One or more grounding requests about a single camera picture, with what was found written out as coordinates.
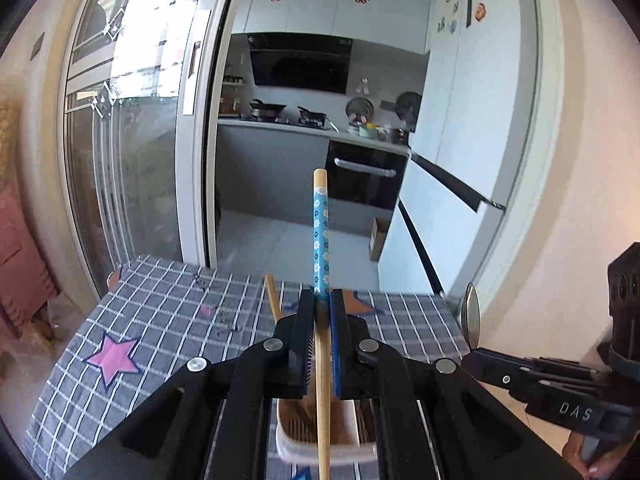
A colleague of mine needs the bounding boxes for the white refrigerator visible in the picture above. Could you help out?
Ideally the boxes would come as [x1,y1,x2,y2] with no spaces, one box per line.
[377,0,541,296]

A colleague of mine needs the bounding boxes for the grey kitchen base cabinet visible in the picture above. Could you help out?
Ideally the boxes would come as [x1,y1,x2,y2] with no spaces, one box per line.
[215,124,331,221]

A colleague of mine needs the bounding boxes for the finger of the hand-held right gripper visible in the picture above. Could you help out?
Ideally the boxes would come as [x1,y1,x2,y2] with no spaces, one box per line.
[522,356,608,380]
[461,349,608,402]

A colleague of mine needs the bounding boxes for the grey checkered star tablecloth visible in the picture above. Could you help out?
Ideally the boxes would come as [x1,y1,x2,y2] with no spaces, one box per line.
[22,254,483,480]

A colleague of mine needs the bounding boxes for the black wok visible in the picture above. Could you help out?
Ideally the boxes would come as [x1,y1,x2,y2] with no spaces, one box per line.
[249,99,287,120]

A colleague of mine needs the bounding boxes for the black built-in oven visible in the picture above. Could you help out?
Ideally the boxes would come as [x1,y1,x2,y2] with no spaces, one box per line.
[322,140,410,211]

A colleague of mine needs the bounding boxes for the white upper kitchen cabinets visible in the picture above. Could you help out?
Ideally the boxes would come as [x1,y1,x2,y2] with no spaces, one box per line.
[232,0,441,56]

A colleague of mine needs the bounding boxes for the beige plastic utensil holder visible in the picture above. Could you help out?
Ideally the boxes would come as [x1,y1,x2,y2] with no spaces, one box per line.
[274,396,378,466]

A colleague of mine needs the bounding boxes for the cardboard box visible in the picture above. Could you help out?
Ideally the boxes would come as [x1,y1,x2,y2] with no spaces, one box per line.
[370,217,393,261]

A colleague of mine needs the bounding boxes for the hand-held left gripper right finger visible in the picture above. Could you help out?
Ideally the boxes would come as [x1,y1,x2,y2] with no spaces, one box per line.
[329,288,583,480]

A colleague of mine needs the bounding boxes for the black frying pan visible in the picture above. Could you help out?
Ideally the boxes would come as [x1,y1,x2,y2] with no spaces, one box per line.
[297,106,337,128]

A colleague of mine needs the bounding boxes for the blue patterned bamboo chopstick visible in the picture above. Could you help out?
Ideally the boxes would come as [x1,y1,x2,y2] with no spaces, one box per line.
[309,169,332,480]
[264,275,282,323]

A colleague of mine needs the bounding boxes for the black range hood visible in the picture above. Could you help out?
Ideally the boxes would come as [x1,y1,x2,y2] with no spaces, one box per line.
[247,32,353,95]

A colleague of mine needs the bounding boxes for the sliding glass door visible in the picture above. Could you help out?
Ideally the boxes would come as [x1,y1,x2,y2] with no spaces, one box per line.
[57,0,241,306]

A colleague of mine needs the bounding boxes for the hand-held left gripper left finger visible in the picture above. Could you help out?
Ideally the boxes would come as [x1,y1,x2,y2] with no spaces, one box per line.
[62,289,317,480]

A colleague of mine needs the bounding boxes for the person's right hand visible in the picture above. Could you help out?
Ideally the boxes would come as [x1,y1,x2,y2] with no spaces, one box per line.
[562,432,640,480]

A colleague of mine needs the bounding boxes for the stack of pink stools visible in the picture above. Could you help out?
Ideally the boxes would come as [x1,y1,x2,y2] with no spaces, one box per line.
[0,187,61,331]

